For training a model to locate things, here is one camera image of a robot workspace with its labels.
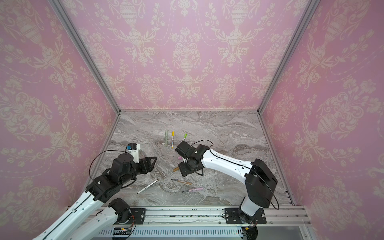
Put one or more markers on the pink fountain pen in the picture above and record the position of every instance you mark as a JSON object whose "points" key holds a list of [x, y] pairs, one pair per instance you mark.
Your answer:
{"points": [[193, 190]]}

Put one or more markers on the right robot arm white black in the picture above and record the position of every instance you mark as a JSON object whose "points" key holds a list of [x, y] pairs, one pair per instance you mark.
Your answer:
{"points": [[258, 179]]}

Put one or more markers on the brown fountain pen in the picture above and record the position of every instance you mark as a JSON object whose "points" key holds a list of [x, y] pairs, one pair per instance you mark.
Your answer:
{"points": [[181, 181]]}

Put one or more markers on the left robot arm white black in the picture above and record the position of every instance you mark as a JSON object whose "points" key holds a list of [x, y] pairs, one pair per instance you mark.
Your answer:
{"points": [[124, 168]]}

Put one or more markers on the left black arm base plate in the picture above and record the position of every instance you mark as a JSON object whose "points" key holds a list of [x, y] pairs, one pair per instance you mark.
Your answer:
{"points": [[128, 217]]}

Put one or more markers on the right aluminium corner post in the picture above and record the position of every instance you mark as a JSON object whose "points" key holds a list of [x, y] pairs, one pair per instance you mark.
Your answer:
{"points": [[296, 37]]}

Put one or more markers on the aluminium corner post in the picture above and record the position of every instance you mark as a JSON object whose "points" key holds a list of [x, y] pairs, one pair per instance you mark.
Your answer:
{"points": [[296, 37], [73, 33]]}

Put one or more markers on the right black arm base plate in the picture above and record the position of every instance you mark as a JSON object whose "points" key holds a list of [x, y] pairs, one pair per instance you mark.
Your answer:
{"points": [[235, 216]]}

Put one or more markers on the left aluminium corner post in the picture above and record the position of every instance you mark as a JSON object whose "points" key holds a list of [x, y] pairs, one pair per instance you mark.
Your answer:
{"points": [[73, 33]]}

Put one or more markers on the light green fountain pen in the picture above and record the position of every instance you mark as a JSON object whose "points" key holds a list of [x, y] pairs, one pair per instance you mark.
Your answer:
{"points": [[166, 138]]}

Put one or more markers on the white marker bright green cap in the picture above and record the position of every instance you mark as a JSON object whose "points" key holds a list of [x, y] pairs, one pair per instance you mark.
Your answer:
{"points": [[148, 186]]}

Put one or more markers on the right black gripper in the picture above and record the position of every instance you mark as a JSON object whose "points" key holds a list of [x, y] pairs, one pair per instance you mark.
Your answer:
{"points": [[185, 169]]}

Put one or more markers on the aluminium front rail frame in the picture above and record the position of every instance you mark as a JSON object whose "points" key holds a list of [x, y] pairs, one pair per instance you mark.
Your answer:
{"points": [[287, 223]]}

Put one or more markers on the white vented cable duct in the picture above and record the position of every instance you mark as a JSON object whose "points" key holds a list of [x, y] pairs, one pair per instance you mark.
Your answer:
{"points": [[171, 232]]}

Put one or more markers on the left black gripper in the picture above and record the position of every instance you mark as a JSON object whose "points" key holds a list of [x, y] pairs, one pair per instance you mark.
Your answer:
{"points": [[143, 162]]}

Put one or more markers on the white yellow marker pen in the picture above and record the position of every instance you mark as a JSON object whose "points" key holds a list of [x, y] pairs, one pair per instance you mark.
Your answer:
{"points": [[173, 139]]}

